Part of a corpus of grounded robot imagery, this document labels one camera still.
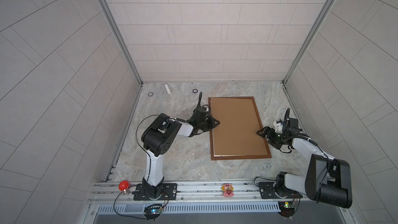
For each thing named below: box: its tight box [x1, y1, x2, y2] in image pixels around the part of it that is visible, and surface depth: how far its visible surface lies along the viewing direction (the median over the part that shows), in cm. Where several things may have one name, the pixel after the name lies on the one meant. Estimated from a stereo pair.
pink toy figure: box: [221, 183, 235, 198], surface depth 72 cm
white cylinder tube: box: [164, 84, 172, 95], surface depth 113 cm
